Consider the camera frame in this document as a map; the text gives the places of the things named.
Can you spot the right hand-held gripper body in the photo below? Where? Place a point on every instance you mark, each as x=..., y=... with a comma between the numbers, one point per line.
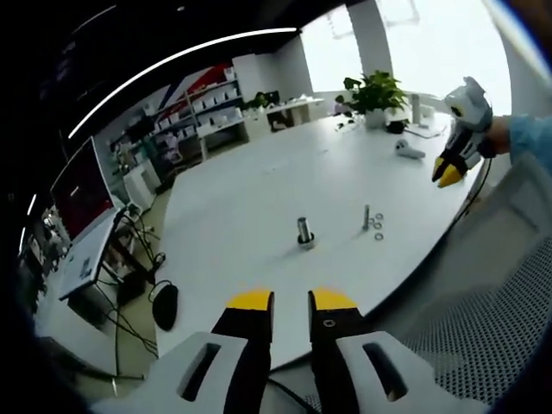
x=470, y=125

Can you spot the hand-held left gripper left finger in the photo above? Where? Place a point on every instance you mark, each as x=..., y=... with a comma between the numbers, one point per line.
x=194, y=375

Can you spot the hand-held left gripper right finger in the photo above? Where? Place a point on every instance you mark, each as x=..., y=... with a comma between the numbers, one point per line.
x=358, y=379

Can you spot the small threaded steel stud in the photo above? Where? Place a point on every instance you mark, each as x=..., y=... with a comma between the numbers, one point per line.
x=367, y=215

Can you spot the large threaded steel stud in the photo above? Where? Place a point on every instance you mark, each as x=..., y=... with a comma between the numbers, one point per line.
x=303, y=226

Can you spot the person's right hand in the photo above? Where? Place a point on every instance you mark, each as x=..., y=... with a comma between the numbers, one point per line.
x=499, y=136

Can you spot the white handheld controller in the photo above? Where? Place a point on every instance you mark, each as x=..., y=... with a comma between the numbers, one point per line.
x=407, y=150

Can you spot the white tall bottle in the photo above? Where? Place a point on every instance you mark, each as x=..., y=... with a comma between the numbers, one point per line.
x=416, y=110

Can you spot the small black object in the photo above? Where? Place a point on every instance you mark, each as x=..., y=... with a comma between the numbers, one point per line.
x=396, y=127

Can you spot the potted green plant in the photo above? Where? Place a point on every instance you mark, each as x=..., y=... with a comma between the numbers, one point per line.
x=379, y=95

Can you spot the grey mesh office chair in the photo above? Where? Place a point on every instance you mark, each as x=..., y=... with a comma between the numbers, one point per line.
x=474, y=336

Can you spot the white side desk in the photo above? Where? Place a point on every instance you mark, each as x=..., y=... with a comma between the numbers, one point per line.
x=297, y=110

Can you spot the white small desk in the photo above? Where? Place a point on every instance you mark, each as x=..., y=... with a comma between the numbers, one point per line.
x=86, y=259

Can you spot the small green plant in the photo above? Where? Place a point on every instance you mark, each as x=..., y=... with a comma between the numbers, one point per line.
x=256, y=102

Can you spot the low white cabinet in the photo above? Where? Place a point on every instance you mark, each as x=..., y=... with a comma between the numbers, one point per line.
x=140, y=185

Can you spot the red screen monitor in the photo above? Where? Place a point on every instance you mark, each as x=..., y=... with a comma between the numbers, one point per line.
x=82, y=194

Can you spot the cluttered workbench shelf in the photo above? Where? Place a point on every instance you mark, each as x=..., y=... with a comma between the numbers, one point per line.
x=131, y=146

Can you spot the metal shelf with white boxes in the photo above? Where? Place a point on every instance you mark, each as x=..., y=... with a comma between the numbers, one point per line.
x=207, y=112

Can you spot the curved white ceiling light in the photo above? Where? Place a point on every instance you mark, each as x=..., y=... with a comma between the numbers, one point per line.
x=172, y=58

